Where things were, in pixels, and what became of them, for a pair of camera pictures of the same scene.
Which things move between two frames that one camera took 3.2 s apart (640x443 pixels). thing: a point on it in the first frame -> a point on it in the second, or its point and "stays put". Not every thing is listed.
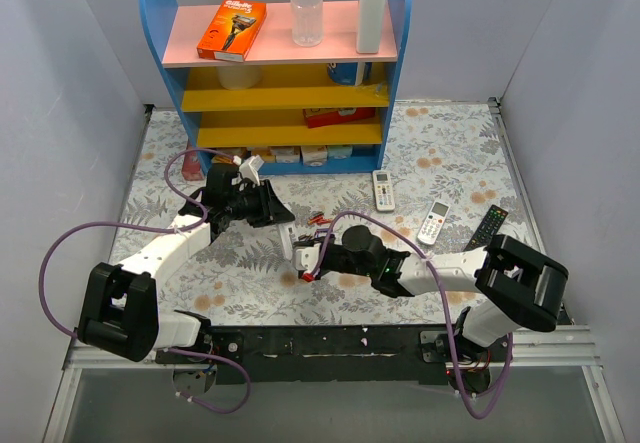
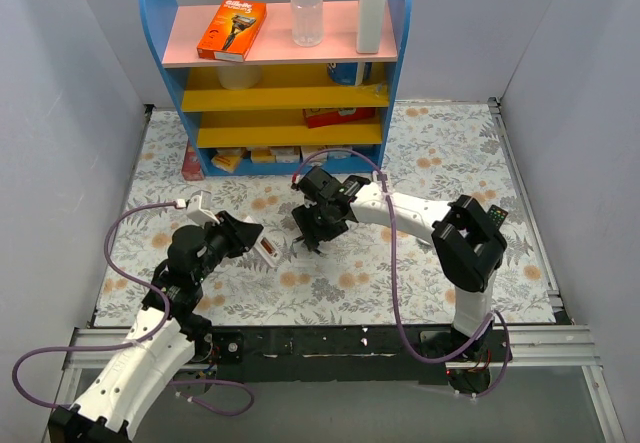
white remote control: (288, 237) -> (269, 251)
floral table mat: (444, 184) stays put
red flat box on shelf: (327, 116) stays put
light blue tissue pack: (339, 152) stays put
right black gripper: (320, 256) -> (314, 222)
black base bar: (343, 354) stays put
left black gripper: (267, 203) -> (240, 233)
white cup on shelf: (239, 77) stays put
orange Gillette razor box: (233, 30) stays put
